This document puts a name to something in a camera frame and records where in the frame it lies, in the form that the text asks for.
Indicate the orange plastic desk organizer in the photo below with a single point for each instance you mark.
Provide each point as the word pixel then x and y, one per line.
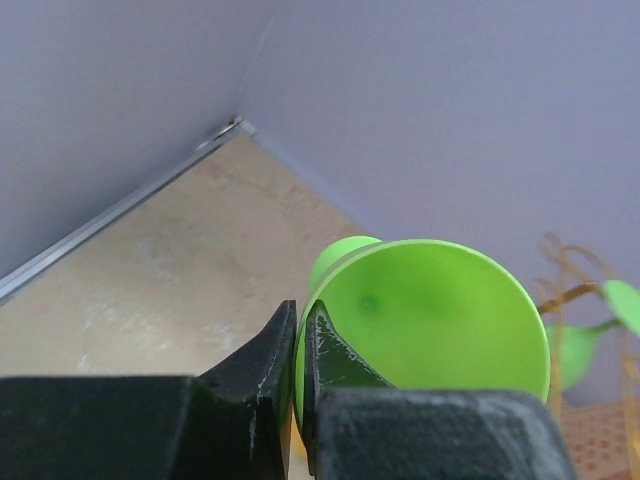
pixel 600 444

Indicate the gold wire glass rack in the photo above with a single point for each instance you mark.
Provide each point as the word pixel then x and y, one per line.
pixel 576 265

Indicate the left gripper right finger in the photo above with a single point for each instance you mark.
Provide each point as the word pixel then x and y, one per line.
pixel 356 425

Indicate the large green wine glass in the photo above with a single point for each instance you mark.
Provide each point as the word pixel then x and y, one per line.
pixel 573 347

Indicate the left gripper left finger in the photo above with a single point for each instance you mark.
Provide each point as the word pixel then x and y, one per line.
pixel 231 422

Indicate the small green wine glass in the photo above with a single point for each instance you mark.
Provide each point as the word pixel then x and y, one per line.
pixel 432 314

